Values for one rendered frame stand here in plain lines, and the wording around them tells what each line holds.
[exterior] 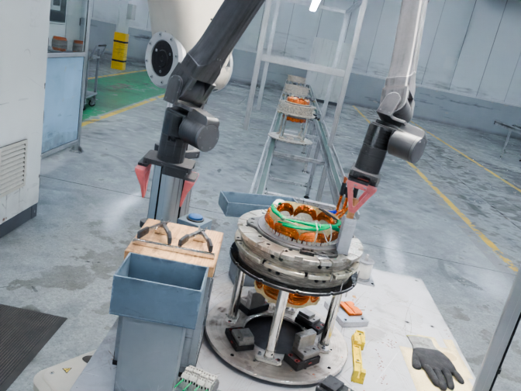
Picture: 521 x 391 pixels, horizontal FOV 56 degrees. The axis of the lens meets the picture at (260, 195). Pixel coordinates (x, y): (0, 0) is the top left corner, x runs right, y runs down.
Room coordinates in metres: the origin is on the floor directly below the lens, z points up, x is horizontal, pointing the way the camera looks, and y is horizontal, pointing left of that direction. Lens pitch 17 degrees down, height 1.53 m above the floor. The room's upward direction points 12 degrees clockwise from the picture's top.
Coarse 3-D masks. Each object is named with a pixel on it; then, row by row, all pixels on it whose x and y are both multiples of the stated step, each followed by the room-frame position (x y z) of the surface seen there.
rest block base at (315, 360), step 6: (294, 354) 1.04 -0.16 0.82; (288, 360) 1.03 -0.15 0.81; (294, 360) 1.02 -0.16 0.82; (300, 360) 1.02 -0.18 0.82; (306, 360) 1.03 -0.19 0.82; (312, 360) 1.04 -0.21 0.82; (318, 360) 1.05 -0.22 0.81; (294, 366) 1.01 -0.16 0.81; (300, 366) 1.01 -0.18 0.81; (306, 366) 1.03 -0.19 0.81
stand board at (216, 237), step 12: (180, 228) 1.10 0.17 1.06; (192, 228) 1.11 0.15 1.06; (132, 240) 0.98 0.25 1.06; (156, 240) 1.00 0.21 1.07; (192, 240) 1.04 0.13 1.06; (216, 240) 1.07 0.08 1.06; (144, 252) 0.93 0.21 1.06; (156, 252) 0.94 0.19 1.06; (168, 252) 0.95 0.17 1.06; (216, 252) 1.00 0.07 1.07; (204, 264) 0.93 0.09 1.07
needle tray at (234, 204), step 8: (224, 192) 1.46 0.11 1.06; (232, 192) 1.47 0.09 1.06; (240, 192) 1.48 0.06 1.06; (224, 200) 1.40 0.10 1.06; (232, 200) 1.47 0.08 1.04; (240, 200) 1.48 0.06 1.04; (248, 200) 1.49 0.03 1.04; (256, 200) 1.50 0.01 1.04; (264, 200) 1.51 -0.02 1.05; (272, 200) 1.52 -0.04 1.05; (288, 200) 1.54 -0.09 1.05; (224, 208) 1.38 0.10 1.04; (232, 208) 1.37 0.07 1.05; (240, 208) 1.38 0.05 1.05; (248, 208) 1.38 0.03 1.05; (256, 208) 1.39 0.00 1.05; (264, 208) 1.40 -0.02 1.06; (232, 264) 1.46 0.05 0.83; (232, 272) 1.44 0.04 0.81; (232, 280) 1.42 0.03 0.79; (248, 280) 1.41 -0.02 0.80
